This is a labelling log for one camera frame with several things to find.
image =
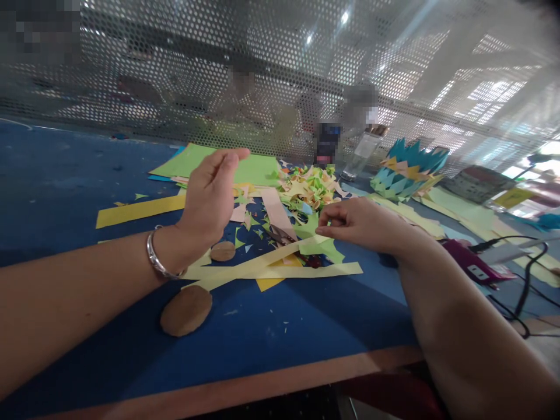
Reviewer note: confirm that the person's left hand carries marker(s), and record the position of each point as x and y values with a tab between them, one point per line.
205	205

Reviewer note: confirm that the person's right hand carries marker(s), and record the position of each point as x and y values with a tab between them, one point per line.
372	227

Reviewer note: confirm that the person's right thumb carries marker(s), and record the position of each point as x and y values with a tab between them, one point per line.
332	232

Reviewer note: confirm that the person's left fingers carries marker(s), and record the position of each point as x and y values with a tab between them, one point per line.
225	162

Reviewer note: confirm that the person's right fingers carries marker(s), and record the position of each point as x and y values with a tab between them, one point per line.
334	214

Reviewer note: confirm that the green paper cutout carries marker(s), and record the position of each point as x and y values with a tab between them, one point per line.
317	247

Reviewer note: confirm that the green paper sheet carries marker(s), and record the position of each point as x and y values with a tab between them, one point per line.
253	170

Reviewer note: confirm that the pile of folded paper pieces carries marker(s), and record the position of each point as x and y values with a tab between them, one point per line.
306	188

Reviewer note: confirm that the pale yellow paper strip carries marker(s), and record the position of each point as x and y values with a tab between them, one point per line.
315	271
262	260

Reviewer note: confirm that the small metal snips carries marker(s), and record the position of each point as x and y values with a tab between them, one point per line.
280	236

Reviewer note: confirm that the pink paper strip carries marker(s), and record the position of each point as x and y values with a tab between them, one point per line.
273	210

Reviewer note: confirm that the scattered coloured paper scraps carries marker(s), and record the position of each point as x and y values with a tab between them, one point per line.
256	221

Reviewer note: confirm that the dark bottle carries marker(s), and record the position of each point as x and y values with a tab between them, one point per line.
328	148

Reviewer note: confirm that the clear glass bottle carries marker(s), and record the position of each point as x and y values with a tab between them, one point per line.
361	153

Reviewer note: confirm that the blue folded paper basket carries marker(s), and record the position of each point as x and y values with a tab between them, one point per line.
402	183

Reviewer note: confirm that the orange paper triangle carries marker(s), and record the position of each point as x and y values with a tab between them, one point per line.
269	284

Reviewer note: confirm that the small brown cork disc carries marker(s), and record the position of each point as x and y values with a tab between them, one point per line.
222	251

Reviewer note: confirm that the perforated metal screen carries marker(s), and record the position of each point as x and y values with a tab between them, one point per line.
175	65

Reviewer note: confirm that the blue table mat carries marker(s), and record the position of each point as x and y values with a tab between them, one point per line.
87	175

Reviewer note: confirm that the pink glue gun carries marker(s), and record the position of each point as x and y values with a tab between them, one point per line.
468	261

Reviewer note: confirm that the pale yellow paper sheets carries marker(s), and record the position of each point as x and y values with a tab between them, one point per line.
477	216

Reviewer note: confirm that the printed cardboard box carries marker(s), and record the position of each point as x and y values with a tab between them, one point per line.
477	181

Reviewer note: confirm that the large brown cork disc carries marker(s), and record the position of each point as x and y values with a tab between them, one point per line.
186	311

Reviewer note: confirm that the person's body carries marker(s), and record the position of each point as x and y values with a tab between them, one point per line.
393	396

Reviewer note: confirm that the yellow card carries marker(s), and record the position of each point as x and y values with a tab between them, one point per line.
514	197

